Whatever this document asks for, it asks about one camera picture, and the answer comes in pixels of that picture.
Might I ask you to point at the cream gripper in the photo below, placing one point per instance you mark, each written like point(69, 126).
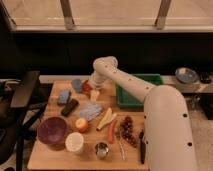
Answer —
point(94, 94)

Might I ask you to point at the red bowl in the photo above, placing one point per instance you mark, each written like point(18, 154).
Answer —
point(86, 88)

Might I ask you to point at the purple bowl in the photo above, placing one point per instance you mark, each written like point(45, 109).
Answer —
point(52, 130)

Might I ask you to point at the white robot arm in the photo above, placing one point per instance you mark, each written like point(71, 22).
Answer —
point(168, 133)

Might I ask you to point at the green plastic tray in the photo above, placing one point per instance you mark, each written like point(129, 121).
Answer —
point(126, 101)

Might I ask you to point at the blue grey cloth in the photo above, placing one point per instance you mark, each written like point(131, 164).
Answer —
point(90, 111)

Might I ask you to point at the small blue cup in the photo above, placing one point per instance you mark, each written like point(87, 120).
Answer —
point(77, 85)

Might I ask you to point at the black remote control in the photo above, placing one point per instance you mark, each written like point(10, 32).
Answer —
point(69, 107)

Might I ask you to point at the yellow banana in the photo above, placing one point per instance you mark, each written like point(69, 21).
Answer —
point(108, 118)

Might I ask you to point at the blue sponge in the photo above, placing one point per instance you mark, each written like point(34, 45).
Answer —
point(63, 97)

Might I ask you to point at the red yellow apple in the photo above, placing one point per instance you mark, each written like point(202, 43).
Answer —
point(81, 124)

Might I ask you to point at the wooden board table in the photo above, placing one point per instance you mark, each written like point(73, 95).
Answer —
point(44, 157)

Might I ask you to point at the orange carrot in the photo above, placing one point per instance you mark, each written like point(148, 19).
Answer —
point(111, 131)

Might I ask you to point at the bunch of red grapes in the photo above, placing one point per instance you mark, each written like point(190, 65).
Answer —
point(126, 131)

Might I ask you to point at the white plastic cup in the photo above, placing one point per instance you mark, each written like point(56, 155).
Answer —
point(75, 143)

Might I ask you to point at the small metal cup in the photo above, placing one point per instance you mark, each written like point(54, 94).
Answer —
point(101, 150)

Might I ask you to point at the metal spoon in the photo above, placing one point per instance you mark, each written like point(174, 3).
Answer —
point(121, 146)

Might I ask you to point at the metal bowl on ledge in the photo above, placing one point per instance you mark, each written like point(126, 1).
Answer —
point(186, 75)

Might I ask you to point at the dark object on ledge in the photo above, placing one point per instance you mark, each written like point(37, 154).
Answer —
point(205, 78)

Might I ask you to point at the black handled knife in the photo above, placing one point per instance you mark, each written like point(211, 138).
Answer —
point(142, 147)

